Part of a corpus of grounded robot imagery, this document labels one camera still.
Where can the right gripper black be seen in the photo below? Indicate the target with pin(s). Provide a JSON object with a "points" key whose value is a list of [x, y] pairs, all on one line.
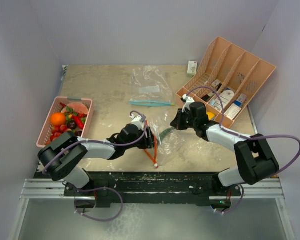
{"points": [[177, 123]]}

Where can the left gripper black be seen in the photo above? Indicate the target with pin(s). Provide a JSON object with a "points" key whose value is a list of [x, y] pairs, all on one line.
{"points": [[148, 142]]}

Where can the green fake cucumber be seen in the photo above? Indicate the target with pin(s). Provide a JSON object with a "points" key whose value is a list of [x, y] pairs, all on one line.
{"points": [[165, 133]]}

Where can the zip bag with orange watermelon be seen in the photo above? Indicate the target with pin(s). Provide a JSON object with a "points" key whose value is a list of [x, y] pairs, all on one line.
{"points": [[168, 139]]}

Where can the zip bag with fake fruit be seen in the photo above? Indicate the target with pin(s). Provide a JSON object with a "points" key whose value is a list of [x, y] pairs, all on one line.
{"points": [[149, 87]]}

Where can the fake watermelon slice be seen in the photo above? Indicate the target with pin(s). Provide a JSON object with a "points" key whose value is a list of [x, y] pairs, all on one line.
{"points": [[79, 108]]}

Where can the dark purple fake plum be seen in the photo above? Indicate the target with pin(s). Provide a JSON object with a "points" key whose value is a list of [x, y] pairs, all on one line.
{"points": [[71, 125]]}

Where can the cherry tomato leaf sprig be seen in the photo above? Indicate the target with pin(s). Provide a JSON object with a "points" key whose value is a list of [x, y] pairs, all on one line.
{"points": [[69, 113]]}

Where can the orange fake orange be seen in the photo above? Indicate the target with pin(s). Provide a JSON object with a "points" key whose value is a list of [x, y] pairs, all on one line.
{"points": [[58, 119]]}

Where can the pink plastic basket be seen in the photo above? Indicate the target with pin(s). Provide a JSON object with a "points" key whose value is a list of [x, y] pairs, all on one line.
{"points": [[59, 103]]}

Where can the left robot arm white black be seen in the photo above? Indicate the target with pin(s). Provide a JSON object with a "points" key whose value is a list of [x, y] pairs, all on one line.
{"points": [[61, 158]]}

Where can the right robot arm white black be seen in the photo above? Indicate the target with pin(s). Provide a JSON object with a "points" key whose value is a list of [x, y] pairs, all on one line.
{"points": [[254, 157]]}

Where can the yellow tape measure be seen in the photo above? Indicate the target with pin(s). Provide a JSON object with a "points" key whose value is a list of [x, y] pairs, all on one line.
{"points": [[211, 116]]}

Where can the white medicine box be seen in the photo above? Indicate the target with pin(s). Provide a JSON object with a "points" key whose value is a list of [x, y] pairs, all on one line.
{"points": [[233, 111]]}

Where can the small white green box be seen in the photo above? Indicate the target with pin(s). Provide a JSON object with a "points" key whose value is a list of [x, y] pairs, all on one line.
{"points": [[192, 68]]}

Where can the orange desk organizer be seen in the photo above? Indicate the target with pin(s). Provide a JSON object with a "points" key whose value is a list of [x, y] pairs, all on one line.
{"points": [[226, 66]]}

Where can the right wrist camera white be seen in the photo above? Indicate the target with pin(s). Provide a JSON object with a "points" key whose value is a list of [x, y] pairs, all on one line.
{"points": [[187, 101]]}

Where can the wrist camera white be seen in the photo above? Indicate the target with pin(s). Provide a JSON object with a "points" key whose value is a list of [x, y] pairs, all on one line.
{"points": [[187, 101], [138, 121]]}

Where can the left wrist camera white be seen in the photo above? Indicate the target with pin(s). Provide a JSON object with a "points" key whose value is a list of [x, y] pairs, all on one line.
{"points": [[138, 121]]}

